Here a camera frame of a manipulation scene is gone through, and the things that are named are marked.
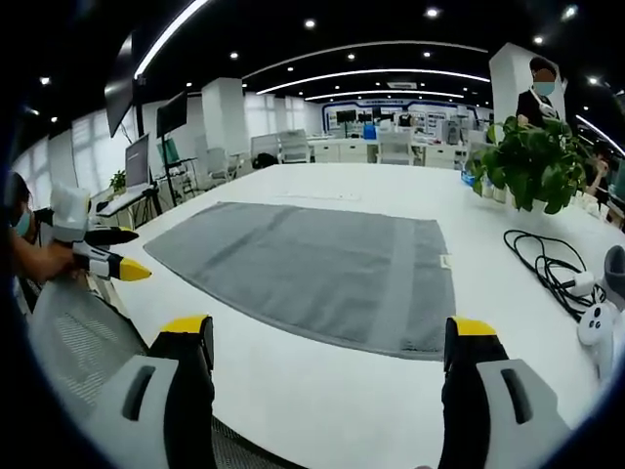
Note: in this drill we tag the black monitor on stand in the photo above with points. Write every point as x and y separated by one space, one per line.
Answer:
172 116

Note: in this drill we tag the blue box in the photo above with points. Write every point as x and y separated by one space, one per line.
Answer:
468 178

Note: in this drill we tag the grey mesh office chair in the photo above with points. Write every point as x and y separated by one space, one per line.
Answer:
73 342

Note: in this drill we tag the person's masked head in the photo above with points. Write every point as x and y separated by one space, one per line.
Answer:
20 205

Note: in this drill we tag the large black wall screen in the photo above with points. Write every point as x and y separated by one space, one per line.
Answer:
119 93

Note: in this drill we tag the white handheld controller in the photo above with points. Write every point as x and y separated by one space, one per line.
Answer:
598 325

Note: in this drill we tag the person's left hand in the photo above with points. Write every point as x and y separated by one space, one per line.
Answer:
61 259

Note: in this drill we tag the grey towel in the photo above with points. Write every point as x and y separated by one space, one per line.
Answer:
312 273

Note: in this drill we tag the white power plug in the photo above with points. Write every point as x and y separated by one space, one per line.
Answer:
578 282

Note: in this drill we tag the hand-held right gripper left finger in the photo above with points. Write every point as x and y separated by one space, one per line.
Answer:
146 391

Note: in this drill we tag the white office chair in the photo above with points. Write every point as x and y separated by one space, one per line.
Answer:
217 163
295 145
395 147

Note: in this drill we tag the white table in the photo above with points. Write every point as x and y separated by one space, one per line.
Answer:
317 405

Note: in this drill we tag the grey screen on tripod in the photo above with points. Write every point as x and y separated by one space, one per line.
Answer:
137 161

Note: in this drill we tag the green potted plant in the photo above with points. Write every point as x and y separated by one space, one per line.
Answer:
532 161

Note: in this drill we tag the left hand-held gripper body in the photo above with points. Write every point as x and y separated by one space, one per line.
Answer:
70 210

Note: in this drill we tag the small potted plant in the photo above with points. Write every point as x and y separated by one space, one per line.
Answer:
117 181

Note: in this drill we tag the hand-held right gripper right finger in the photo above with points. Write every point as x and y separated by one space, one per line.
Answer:
508 391

